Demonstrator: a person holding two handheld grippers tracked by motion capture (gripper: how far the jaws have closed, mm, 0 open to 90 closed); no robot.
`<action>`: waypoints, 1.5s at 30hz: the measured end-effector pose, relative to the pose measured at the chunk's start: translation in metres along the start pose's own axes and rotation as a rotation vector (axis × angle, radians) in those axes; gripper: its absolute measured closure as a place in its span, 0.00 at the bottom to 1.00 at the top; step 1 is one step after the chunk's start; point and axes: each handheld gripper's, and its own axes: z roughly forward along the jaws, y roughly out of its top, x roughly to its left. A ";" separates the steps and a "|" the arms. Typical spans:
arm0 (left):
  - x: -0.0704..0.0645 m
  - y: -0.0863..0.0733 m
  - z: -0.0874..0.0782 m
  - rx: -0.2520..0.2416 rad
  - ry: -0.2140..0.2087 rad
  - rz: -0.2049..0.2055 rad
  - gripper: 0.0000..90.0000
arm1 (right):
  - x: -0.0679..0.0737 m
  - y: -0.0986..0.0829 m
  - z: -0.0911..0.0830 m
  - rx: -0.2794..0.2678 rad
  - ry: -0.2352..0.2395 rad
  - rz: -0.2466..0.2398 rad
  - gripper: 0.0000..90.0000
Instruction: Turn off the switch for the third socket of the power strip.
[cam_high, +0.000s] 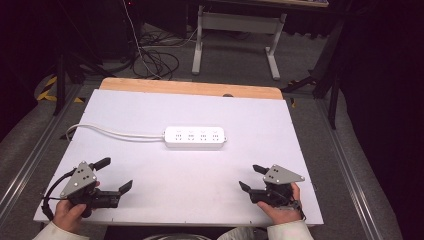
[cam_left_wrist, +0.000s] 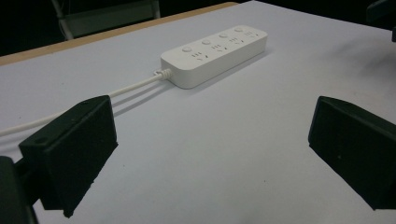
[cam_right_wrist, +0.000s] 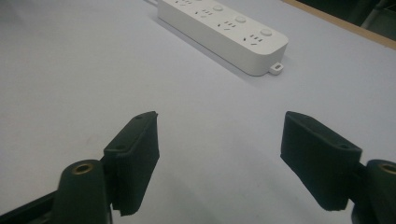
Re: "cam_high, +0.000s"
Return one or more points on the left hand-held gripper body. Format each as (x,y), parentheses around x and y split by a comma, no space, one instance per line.
(80,181)

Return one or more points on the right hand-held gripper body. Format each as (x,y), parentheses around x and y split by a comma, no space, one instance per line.
(281,176)

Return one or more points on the person's left hand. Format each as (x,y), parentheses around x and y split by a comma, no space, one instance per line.
(66,215)

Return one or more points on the person's right hand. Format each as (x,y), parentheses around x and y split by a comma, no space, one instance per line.
(283,215)

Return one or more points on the person's white clothing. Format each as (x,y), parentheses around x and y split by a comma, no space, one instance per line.
(236,234)

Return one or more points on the white power strip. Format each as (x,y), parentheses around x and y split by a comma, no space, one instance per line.
(195,137)

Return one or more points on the yellow black hazard tape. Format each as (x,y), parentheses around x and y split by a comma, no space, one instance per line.
(50,90)

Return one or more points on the black metal stand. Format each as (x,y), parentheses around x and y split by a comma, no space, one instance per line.
(333,83)
(60,83)

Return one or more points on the aluminium floor rail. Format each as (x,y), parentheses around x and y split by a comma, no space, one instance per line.
(350,173)
(36,153)

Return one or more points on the white metal desk frame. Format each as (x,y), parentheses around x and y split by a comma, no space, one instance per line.
(238,21)

